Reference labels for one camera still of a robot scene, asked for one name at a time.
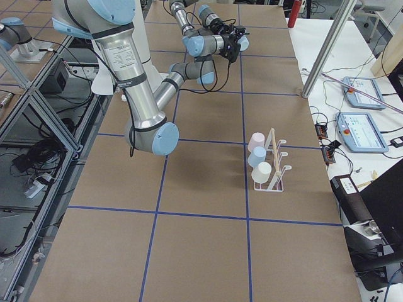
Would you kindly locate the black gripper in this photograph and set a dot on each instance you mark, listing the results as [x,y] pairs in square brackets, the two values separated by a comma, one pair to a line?
[218,27]
[228,41]

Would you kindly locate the lower teach pendant tablet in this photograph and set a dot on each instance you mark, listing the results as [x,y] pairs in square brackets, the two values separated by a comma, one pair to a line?
[360,133]

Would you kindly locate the white wire cup rack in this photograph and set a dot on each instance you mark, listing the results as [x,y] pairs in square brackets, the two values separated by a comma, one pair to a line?
[274,155]

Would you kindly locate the red bottle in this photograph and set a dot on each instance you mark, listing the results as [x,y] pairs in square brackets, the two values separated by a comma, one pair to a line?
[294,13]

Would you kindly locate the upper teach pendant tablet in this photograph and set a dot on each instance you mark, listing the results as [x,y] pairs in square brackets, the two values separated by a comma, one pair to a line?
[366,85]

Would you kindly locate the pale green-white plastic cup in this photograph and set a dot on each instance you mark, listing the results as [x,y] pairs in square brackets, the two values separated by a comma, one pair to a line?
[261,172]

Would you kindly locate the black box device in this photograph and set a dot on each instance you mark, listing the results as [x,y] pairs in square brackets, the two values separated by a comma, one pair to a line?
[349,199]

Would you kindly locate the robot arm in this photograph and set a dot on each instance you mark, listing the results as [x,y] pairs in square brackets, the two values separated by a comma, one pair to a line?
[192,19]
[117,30]

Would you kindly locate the teach pendant tablet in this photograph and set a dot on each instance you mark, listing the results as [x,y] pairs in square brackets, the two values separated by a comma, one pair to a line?
[366,85]
[360,133]

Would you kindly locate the light blue plastic cup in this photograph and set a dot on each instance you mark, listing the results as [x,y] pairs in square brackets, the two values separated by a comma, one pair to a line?
[257,155]

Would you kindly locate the reacher grabber stick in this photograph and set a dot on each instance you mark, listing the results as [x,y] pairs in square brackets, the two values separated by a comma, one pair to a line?
[363,93]

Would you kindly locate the aluminium frame post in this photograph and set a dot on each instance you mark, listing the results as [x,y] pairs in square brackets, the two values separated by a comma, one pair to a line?
[329,42]

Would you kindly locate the pink plastic cup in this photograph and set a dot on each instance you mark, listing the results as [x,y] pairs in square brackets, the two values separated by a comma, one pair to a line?
[257,139]

